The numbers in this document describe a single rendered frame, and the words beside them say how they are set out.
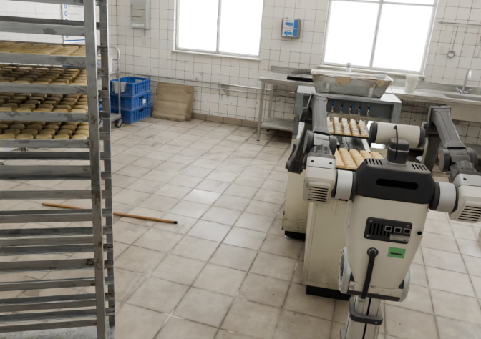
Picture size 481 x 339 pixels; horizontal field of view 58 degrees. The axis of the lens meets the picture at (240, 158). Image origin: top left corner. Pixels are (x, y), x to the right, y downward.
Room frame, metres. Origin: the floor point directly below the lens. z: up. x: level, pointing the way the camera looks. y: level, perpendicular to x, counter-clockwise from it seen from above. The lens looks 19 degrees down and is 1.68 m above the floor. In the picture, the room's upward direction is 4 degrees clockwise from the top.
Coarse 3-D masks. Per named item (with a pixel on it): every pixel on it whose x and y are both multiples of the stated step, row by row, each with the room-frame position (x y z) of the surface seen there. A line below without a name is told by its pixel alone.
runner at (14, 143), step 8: (0, 144) 1.31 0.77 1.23; (8, 144) 1.31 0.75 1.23; (16, 144) 1.32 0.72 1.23; (24, 144) 1.32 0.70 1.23; (32, 144) 1.33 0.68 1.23; (40, 144) 1.34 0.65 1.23; (48, 144) 1.34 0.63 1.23; (56, 144) 1.35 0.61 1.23; (64, 144) 1.35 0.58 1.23; (72, 144) 1.36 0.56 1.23; (80, 144) 1.36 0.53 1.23; (88, 144) 1.37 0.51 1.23
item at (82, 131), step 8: (0, 120) 1.54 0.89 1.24; (0, 128) 1.45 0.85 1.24; (16, 128) 1.46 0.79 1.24; (24, 128) 1.49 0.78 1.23; (32, 128) 1.47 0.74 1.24; (40, 128) 1.49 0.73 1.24; (48, 128) 1.49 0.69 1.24; (56, 128) 1.50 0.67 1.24; (64, 128) 1.50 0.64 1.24; (72, 128) 1.51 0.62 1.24; (80, 128) 1.51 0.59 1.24; (88, 128) 1.52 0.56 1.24; (0, 136) 1.35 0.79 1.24; (8, 136) 1.36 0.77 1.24; (16, 136) 1.37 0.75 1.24; (24, 136) 1.37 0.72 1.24; (32, 136) 1.38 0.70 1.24; (40, 136) 1.38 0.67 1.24; (48, 136) 1.39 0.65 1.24; (56, 136) 1.40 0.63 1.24; (64, 136) 1.40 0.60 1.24; (72, 136) 1.41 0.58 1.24; (80, 136) 1.42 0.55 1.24; (88, 136) 1.47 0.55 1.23
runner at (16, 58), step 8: (0, 56) 1.31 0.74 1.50; (8, 56) 1.32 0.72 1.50; (16, 56) 1.32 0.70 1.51; (24, 56) 1.33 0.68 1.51; (32, 56) 1.33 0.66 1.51; (40, 56) 1.34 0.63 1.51; (48, 56) 1.34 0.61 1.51; (56, 56) 1.35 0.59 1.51; (64, 56) 1.36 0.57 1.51; (72, 56) 1.36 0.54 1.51; (80, 56) 1.37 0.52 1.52; (48, 64) 1.34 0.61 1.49; (56, 64) 1.35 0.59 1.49; (64, 64) 1.36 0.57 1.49; (72, 64) 1.36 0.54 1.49; (80, 64) 1.37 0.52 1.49
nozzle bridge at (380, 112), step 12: (300, 96) 3.05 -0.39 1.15; (336, 96) 3.02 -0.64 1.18; (348, 96) 3.05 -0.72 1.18; (384, 96) 3.17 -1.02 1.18; (300, 108) 3.05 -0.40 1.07; (336, 108) 3.10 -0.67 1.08; (348, 108) 3.09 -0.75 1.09; (372, 108) 3.06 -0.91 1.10; (384, 108) 3.05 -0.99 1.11; (396, 108) 2.96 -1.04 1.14; (372, 120) 3.01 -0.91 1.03; (384, 120) 3.00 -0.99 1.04; (396, 120) 2.96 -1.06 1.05
